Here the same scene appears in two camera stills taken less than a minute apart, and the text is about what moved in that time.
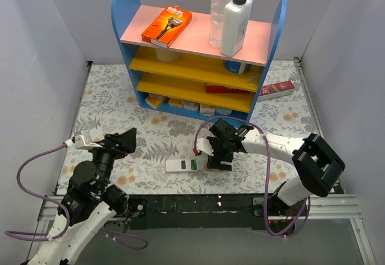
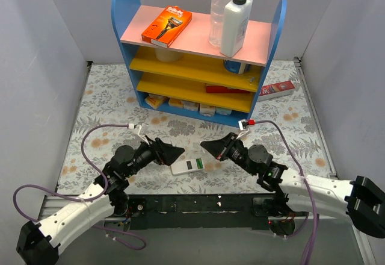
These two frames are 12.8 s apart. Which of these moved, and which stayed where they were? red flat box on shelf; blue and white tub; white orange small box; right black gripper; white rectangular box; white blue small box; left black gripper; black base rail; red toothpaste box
Moved: left black gripper; white rectangular box; right black gripper
Stayed: white blue small box; blue and white tub; red flat box on shelf; black base rail; red toothpaste box; white orange small box
